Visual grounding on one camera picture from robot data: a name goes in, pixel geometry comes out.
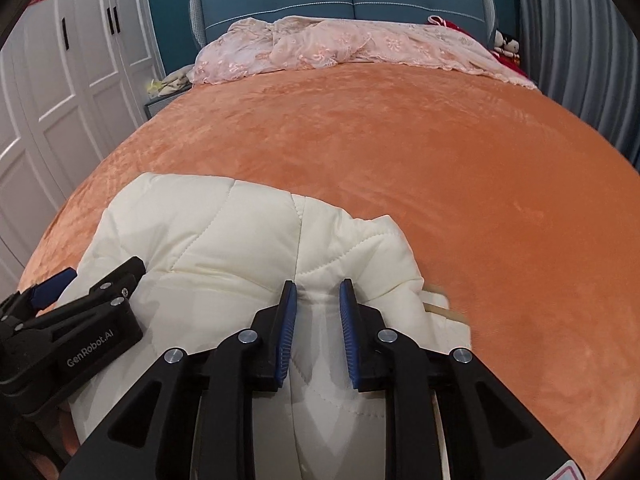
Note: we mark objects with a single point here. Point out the black and white plush toy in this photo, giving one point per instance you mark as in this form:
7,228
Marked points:
506,45

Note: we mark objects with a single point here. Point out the pale yellow cloth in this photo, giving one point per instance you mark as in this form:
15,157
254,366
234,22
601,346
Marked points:
172,80

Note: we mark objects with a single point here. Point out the cream quilted jacket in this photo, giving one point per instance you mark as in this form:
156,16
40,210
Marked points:
200,240

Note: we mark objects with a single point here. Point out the grey nightstand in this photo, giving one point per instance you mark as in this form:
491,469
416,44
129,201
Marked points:
160,102

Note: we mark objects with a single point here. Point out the pink lace quilt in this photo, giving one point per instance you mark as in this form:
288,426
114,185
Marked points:
300,45

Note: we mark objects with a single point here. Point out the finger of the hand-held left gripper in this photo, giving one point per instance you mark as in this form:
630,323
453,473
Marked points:
110,282
50,287

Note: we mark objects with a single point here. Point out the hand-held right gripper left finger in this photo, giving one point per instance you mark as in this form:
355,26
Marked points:
287,335

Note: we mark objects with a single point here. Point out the grey curtain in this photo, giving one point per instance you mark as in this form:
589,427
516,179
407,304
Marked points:
575,35

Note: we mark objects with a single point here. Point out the white panelled wardrobe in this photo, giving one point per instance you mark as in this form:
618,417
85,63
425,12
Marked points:
50,85

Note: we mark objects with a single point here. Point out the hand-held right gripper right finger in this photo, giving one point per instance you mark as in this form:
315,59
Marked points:
348,335

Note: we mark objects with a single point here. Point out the red cushion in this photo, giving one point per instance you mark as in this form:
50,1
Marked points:
447,24

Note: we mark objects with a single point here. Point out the orange plush blanket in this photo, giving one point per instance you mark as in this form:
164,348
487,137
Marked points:
450,160

